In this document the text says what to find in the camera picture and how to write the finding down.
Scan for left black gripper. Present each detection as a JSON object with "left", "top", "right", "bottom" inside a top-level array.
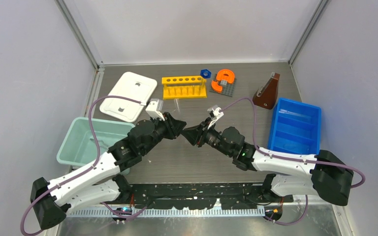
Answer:
[{"left": 141, "top": 112, "right": 186, "bottom": 155}]

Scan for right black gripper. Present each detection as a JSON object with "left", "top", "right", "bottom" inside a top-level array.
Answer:
[{"left": 181, "top": 117, "right": 234, "bottom": 157}]

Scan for thin glass rod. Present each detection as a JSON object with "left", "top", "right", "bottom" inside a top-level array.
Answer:
[{"left": 174, "top": 99, "right": 181, "bottom": 114}]

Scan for blue hexagonal nut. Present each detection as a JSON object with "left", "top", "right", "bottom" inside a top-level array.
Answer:
[{"left": 200, "top": 69, "right": 212, "bottom": 79}]

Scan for metal crucible tongs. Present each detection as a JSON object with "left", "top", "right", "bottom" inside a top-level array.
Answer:
[{"left": 90, "top": 138, "right": 109, "bottom": 152}]

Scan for glass stirring rod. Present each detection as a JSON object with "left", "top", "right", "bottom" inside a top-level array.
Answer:
[{"left": 279, "top": 109, "right": 307, "bottom": 117}]

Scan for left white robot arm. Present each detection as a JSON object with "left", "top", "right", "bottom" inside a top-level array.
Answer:
[{"left": 30, "top": 112, "right": 187, "bottom": 230}]

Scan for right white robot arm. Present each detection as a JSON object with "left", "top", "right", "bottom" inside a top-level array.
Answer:
[{"left": 182, "top": 122, "right": 354, "bottom": 206}]

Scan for yellow test tube rack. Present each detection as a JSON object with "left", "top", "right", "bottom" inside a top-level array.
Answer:
[{"left": 161, "top": 76, "right": 207, "bottom": 100}]

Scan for white plastic lid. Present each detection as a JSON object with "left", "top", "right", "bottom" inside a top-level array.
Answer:
[{"left": 99, "top": 72, "right": 158, "bottom": 122}]

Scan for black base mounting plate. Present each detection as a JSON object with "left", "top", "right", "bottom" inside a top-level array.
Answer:
[{"left": 114, "top": 182, "right": 293, "bottom": 210}]

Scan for orange curved block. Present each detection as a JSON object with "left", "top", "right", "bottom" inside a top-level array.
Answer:
[{"left": 210, "top": 69, "right": 236, "bottom": 97}]

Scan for brown wedge stand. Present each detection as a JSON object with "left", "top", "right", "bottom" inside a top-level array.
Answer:
[{"left": 252, "top": 72, "right": 280, "bottom": 110}]

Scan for teal plastic bin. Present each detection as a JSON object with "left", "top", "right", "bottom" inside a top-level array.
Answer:
[{"left": 57, "top": 117, "right": 135, "bottom": 168}]

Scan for blue plastic bin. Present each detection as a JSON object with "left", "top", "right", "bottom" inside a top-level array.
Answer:
[{"left": 267, "top": 98, "right": 322, "bottom": 154}]

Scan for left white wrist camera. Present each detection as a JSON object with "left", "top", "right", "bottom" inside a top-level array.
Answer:
[{"left": 145, "top": 98, "right": 165, "bottom": 121}]

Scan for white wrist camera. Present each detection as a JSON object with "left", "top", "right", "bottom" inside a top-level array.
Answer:
[
  {"left": 207, "top": 105, "right": 224, "bottom": 129},
  {"left": 145, "top": 98, "right": 165, "bottom": 121}
]

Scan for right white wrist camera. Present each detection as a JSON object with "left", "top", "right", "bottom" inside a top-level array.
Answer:
[{"left": 207, "top": 105, "right": 224, "bottom": 129}]

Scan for grey studded base plate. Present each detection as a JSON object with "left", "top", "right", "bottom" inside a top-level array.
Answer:
[{"left": 210, "top": 75, "right": 237, "bottom": 97}]

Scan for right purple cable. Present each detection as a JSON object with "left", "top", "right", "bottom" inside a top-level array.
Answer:
[{"left": 220, "top": 97, "right": 366, "bottom": 226}]

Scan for purple cable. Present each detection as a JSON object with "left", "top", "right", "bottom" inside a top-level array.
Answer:
[
  {"left": 20, "top": 95, "right": 144, "bottom": 236},
  {"left": 220, "top": 97, "right": 366, "bottom": 226}
]

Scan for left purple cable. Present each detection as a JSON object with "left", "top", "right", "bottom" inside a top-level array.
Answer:
[{"left": 20, "top": 95, "right": 144, "bottom": 236}]

